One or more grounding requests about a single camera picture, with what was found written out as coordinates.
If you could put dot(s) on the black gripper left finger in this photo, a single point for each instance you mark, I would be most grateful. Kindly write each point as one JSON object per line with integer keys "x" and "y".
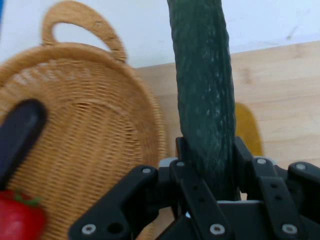
{"x": 117, "y": 207}

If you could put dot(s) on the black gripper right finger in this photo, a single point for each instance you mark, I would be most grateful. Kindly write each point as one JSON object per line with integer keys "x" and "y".
{"x": 295, "y": 200}

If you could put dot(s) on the long dark green cucumber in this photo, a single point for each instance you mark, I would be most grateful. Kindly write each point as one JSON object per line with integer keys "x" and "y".
{"x": 202, "y": 95}

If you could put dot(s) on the woven wicker basket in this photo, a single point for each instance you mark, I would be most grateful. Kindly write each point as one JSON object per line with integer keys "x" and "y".
{"x": 90, "y": 130}

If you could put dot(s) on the yellow toy bell pepper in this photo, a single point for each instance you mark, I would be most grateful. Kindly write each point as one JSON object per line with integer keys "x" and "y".
{"x": 248, "y": 130}

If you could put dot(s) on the red toy strawberry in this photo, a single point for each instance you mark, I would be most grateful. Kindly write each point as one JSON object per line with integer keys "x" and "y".
{"x": 17, "y": 217}

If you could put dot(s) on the wooden cutting board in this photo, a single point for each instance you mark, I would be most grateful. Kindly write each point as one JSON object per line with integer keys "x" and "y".
{"x": 277, "y": 95}

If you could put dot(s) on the dark purple toy eggplant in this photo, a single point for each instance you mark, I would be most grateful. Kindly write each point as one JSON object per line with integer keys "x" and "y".
{"x": 20, "y": 135}

